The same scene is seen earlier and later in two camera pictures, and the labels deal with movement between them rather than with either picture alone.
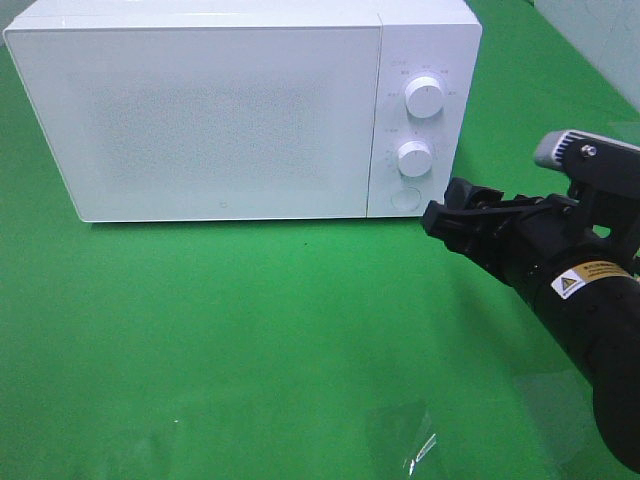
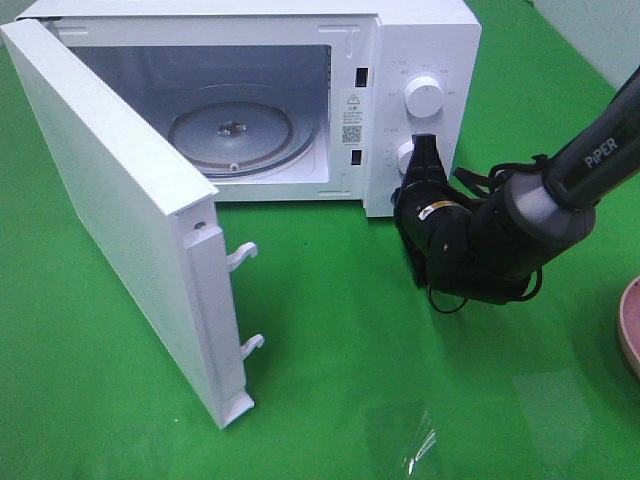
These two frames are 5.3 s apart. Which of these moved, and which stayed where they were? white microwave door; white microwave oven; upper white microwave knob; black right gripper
Moved: white microwave door; black right gripper
Stayed: white microwave oven; upper white microwave knob
